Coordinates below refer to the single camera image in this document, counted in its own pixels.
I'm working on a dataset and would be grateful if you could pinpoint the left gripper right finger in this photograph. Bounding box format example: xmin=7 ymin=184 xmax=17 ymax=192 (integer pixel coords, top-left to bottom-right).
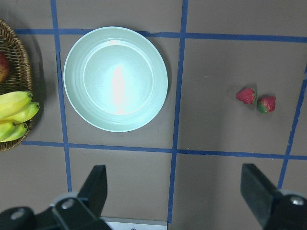
xmin=240 ymin=163 xmax=307 ymax=230

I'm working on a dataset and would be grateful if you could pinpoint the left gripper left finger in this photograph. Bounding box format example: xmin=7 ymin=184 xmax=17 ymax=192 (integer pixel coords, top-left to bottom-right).
xmin=0 ymin=165 xmax=107 ymax=230

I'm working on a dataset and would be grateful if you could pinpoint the strawberry two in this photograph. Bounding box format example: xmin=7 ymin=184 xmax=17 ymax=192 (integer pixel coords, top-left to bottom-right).
xmin=257 ymin=96 xmax=276 ymax=114

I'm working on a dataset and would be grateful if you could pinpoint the strawberry one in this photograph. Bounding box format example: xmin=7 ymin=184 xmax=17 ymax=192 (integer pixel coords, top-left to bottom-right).
xmin=236 ymin=88 xmax=257 ymax=104

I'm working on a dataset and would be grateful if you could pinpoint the pale green plate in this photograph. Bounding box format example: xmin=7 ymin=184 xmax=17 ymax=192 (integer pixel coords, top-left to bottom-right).
xmin=63 ymin=26 xmax=168 ymax=132

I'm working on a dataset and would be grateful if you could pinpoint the yellow banana bunch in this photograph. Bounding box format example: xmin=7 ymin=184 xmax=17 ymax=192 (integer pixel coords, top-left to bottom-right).
xmin=0 ymin=91 xmax=40 ymax=143

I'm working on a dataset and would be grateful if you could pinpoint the woven wicker basket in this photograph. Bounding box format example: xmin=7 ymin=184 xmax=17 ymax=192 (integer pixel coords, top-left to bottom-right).
xmin=0 ymin=18 xmax=34 ymax=152

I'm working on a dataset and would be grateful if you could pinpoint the red apple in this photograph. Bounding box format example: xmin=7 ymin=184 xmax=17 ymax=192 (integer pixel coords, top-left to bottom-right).
xmin=0 ymin=52 xmax=10 ymax=82

